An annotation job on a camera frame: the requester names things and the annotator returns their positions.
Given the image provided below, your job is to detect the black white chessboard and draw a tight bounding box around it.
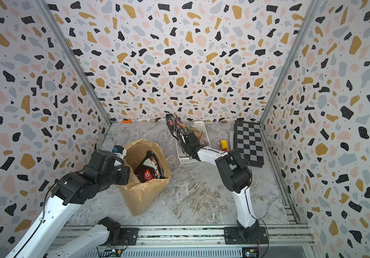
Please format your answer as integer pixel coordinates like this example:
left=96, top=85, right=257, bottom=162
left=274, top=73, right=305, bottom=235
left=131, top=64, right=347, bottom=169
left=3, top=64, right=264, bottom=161
left=233, top=121, right=265, bottom=168

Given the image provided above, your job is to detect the brown paper bag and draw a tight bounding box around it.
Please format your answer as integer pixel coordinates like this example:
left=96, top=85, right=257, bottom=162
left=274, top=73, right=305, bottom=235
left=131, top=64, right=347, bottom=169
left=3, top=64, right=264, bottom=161
left=119, top=139, right=171, bottom=216

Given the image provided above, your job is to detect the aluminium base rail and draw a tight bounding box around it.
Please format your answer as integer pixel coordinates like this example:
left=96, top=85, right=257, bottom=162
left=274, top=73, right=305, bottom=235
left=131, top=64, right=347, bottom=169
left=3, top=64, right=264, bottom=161
left=46, top=224, right=319, bottom=258

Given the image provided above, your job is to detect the orange small object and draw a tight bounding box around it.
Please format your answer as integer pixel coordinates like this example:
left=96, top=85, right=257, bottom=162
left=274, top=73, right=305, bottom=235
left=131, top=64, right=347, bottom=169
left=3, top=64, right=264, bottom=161
left=122, top=119, right=132, bottom=124

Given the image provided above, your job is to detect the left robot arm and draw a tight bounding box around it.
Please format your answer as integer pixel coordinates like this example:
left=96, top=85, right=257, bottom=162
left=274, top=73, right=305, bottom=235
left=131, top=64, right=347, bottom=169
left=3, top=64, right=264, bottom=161
left=7, top=145, right=130, bottom=258

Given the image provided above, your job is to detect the white plastic basket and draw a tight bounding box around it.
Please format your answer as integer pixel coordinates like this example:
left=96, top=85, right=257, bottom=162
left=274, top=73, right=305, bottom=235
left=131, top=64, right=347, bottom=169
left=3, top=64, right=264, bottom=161
left=174, top=121, right=211, bottom=164

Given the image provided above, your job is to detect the green seaweed condiment packet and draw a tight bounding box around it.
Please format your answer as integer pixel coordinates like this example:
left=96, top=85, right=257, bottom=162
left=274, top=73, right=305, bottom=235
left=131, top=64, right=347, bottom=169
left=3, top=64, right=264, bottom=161
left=165, top=114, right=200, bottom=142

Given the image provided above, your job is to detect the dark red condiment packet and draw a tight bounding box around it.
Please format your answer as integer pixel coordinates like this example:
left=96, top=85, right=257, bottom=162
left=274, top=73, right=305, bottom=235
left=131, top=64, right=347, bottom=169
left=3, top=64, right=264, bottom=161
left=134, top=150, right=165, bottom=183

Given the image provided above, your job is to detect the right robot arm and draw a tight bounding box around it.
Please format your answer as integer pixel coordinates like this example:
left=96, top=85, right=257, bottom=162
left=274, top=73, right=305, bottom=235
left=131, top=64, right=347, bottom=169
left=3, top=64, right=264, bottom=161
left=172, top=126, right=265, bottom=243

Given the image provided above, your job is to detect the yellow red toy block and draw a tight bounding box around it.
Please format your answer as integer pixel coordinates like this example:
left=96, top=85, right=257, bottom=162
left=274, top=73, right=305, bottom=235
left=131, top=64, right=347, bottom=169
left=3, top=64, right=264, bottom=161
left=219, top=140, right=230, bottom=151

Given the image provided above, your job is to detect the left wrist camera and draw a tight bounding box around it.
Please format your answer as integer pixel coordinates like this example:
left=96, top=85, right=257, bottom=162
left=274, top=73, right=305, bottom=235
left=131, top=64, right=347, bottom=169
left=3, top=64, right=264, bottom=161
left=113, top=145, right=126, bottom=167

